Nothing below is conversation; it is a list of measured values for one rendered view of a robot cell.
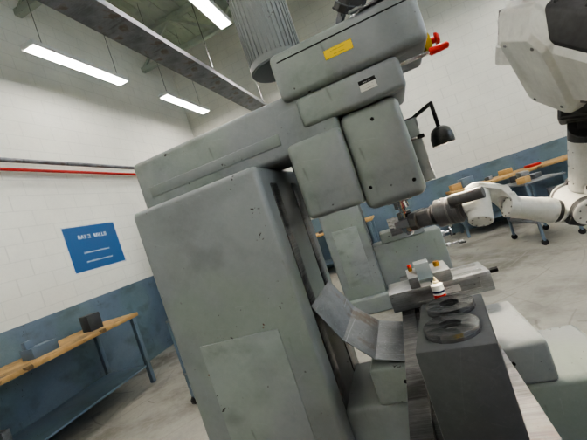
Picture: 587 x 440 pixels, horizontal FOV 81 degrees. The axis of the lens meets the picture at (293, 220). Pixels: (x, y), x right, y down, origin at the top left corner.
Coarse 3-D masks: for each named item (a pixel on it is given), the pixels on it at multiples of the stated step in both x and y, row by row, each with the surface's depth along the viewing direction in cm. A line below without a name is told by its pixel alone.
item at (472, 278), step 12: (468, 264) 132; (480, 264) 127; (408, 276) 128; (456, 276) 122; (468, 276) 119; (480, 276) 118; (396, 288) 132; (408, 288) 127; (420, 288) 123; (456, 288) 121; (468, 288) 120; (480, 288) 118; (492, 288) 117; (396, 300) 126; (408, 300) 125; (420, 300) 124; (396, 312) 126
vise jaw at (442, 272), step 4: (440, 260) 135; (440, 264) 130; (444, 264) 128; (432, 268) 127; (436, 268) 126; (440, 268) 124; (444, 268) 123; (448, 268) 121; (432, 272) 122; (436, 272) 121; (440, 272) 121; (444, 272) 121; (448, 272) 120; (436, 276) 122; (440, 276) 121; (444, 276) 121; (448, 276) 121; (440, 280) 121; (444, 280) 121
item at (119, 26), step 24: (48, 0) 265; (72, 0) 273; (96, 0) 280; (96, 24) 307; (120, 24) 317; (144, 48) 362; (168, 48) 376; (192, 72) 444; (216, 72) 471; (240, 96) 571; (0, 168) 398; (24, 168) 425
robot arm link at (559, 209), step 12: (564, 192) 97; (576, 192) 95; (528, 204) 96; (540, 204) 96; (552, 204) 96; (564, 204) 96; (576, 204) 92; (528, 216) 97; (540, 216) 97; (552, 216) 96; (564, 216) 95
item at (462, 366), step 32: (448, 320) 59; (480, 320) 58; (416, 352) 55; (448, 352) 52; (480, 352) 51; (448, 384) 53; (480, 384) 51; (448, 416) 54; (480, 416) 52; (512, 416) 50
